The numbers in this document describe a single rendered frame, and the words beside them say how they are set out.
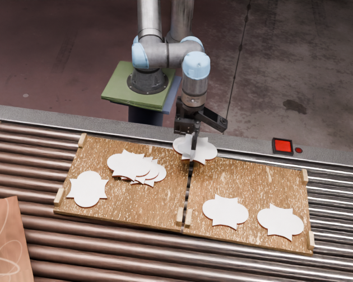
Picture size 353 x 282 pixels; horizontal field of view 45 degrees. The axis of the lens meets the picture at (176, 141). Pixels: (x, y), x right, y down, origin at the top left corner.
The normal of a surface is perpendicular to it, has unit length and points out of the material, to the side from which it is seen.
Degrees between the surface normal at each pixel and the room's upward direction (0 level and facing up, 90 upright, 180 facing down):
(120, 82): 4
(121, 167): 0
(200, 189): 0
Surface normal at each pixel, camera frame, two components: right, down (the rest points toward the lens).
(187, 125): -0.14, 0.68
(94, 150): 0.09, -0.71
